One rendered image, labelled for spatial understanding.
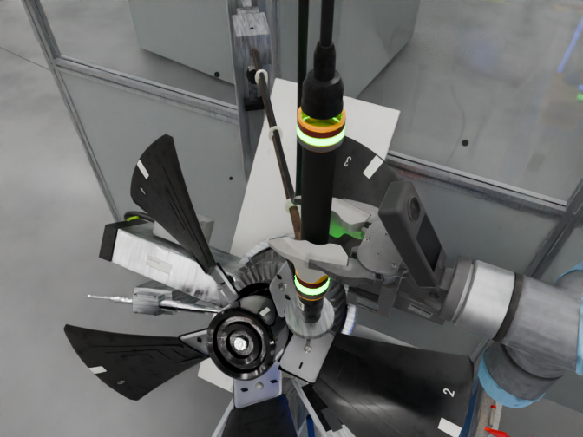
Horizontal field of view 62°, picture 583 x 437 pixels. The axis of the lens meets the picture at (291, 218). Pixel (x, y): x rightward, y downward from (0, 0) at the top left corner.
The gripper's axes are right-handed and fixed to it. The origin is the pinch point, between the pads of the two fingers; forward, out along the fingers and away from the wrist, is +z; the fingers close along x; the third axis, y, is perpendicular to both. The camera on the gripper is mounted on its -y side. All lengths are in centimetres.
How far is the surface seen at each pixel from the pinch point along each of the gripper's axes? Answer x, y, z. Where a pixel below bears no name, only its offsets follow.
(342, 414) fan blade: -6.7, 32.9, -11.6
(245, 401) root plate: -9.3, 39.7, 4.2
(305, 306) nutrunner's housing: -1.9, 14.7, -3.0
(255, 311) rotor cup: -1.1, 23.7, 5.6
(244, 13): 54, 8, 36
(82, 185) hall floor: 90, 150, 168
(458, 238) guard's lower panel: 70, 73, -23
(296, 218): 8.6, 10.8, 3.2
